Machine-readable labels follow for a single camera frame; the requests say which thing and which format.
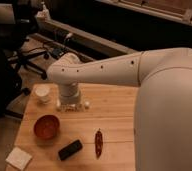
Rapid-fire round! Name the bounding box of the wooden beam rail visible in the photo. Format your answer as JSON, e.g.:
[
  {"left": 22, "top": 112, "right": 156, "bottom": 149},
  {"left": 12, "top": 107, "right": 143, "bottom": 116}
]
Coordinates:
[{"left": 38, "top": 19, "right": 135, "bottom": 56}]

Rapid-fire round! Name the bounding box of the black rectangular block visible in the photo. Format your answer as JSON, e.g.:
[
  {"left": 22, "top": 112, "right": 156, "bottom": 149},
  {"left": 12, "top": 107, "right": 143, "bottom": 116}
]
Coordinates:
[{"left": 58, "top": 140, "right": 82, "bottom": 161}]

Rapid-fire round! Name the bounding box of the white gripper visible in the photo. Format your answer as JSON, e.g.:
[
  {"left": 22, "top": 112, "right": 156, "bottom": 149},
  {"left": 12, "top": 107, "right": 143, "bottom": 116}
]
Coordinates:
[{"left": 56, "top": 83, "right": 90, "bottom": 112}]

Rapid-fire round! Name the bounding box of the red chili pepper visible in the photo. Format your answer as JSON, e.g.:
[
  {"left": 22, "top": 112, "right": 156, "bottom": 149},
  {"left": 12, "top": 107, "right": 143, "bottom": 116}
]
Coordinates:
[{"left": 95, "top": 129, "right": 103, "bottom": 159}]

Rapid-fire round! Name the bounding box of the white ceramic cup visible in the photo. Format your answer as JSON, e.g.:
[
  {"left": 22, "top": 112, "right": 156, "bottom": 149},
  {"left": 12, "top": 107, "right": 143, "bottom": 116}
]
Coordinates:
[{"left": 35, "top": 85, "right": 50, "bottom": 103}]

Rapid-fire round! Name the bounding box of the white spray bottle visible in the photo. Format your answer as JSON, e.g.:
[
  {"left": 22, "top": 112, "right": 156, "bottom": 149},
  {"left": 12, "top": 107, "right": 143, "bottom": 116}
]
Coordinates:
[{"left": 36, "top": 1, "right": 51, "bottom": 20}]

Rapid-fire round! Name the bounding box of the red bowl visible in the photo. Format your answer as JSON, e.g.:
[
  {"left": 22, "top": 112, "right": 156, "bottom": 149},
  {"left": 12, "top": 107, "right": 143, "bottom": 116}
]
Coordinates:
[{"left": 33, "top": 115, "right": 60, "bottom": 140}]

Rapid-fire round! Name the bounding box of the black office chair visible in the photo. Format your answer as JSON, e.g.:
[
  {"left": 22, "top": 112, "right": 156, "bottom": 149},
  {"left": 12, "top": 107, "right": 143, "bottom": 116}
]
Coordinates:
[{"left": 0, "top": 0, "right": 49, "bottom": 80}]

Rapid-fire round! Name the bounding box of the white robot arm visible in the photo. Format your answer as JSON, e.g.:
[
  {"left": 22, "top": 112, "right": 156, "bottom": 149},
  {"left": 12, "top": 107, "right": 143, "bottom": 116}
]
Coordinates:
[{"left": 47, "top": 47, "right": 192, "bottom": 171}]

